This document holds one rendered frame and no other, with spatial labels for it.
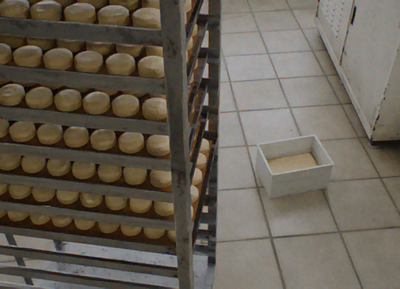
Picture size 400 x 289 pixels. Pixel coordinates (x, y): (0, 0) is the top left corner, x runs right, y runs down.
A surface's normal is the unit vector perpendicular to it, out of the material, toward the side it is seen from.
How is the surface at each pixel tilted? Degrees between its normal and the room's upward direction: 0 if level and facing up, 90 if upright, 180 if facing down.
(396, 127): 90
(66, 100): 0
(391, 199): 0
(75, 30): 90
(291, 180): 90
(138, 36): 90
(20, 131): 0
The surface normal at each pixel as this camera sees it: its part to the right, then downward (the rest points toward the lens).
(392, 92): 0.05, 0.67
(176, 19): -0.16, 0.66
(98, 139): 0.00, -0.74
